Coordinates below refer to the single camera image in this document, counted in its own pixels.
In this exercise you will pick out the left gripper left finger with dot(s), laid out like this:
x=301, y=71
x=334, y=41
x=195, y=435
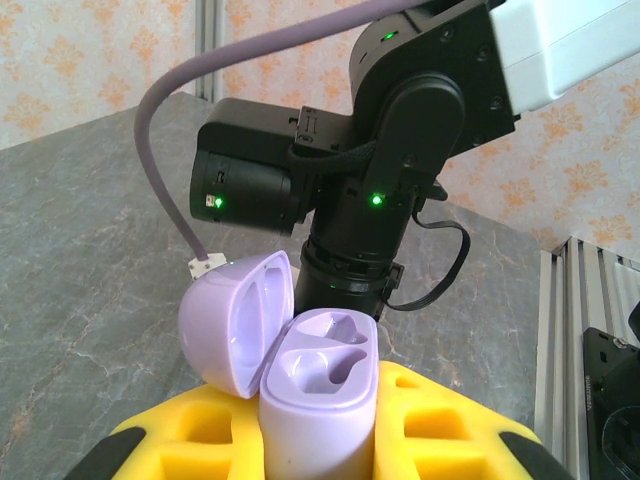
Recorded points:
x=200, y=440

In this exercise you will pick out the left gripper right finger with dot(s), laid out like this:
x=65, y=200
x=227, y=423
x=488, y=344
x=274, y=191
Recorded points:
x=450, y=440

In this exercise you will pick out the purple earbud charging case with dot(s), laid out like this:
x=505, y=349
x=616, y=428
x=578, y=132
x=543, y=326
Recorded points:
x=310, y=425

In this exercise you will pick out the aluminium mounting rail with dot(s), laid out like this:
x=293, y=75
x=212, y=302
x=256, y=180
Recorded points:
x=560, y=325

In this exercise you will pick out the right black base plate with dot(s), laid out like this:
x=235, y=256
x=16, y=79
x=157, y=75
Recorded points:
x=610, y=375

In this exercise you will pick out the aluminium frame post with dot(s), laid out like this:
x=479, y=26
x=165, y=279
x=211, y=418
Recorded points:
x=207, y=50

